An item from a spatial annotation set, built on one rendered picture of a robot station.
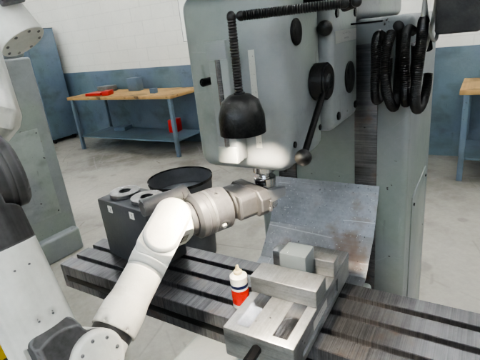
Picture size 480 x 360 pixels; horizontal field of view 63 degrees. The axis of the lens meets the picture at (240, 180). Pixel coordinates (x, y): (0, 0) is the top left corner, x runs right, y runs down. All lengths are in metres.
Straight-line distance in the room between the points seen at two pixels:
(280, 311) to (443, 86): 4.32
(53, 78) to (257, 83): 7.48
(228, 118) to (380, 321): 0.56
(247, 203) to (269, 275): 0.18
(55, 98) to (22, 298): 7.56
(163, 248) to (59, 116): 7.49
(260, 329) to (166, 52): 5.90
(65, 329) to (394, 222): 0.90
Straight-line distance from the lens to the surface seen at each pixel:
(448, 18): 0.89
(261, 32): 0.68
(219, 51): 0.67
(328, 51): 0.84
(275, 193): 0.83
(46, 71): 8.03
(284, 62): 0.68
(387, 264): 1.28
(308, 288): 0.83
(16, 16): 0.65
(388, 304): 0.98
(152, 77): 6.73
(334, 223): 1.19
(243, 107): 0.58
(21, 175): 0.58
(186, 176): 3.13
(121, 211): 1.15
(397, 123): 1.11
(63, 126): 8.15
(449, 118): 5.01
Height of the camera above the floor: 1.56
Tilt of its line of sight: 20 degrees down
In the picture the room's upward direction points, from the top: 6 degrees counter-clockwise
